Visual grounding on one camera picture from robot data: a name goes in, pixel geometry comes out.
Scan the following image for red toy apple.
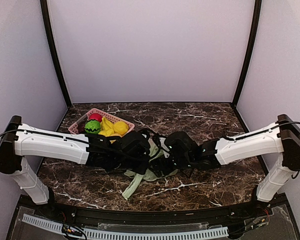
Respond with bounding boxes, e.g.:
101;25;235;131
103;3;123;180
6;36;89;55
88;113;103;122

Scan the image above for yellow toy lemon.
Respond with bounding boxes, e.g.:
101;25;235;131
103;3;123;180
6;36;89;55
112;121;129;136

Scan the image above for light green plastic bag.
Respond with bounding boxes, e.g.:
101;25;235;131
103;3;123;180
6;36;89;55
121;137;178;200

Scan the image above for left black frame post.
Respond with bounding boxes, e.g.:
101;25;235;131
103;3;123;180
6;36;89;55
40;0;72;109

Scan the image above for dark purple toy fruit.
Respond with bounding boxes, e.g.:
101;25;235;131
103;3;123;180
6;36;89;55
77;121;86;134

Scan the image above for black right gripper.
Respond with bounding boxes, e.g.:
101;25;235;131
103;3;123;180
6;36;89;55
148;153;194;177

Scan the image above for white slotted cable duct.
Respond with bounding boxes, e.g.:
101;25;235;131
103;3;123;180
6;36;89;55
22;214;229;240

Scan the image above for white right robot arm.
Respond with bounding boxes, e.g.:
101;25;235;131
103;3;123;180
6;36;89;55
149;114;300;217

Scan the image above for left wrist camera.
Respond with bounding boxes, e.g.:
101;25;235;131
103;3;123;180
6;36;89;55
138;128;161;149

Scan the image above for right black frame post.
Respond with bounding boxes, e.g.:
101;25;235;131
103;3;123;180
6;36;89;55
231;0;262;108

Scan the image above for pink plastic basket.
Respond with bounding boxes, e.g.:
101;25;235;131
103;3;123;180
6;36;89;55
68;108;135;135

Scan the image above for black front rail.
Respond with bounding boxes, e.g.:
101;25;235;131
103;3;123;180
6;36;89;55
36;202;273;229

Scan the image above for green toy watermelon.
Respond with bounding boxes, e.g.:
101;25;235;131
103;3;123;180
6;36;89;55
84;119;101;135

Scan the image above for black frame post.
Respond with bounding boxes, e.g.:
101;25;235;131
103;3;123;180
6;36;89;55
40;0;72;109
231;0;262;108

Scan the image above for yellow toy bananas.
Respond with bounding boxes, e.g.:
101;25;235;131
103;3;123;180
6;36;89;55
98;117;115;137

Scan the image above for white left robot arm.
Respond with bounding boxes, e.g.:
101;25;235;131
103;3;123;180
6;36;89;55
0;115;151;218

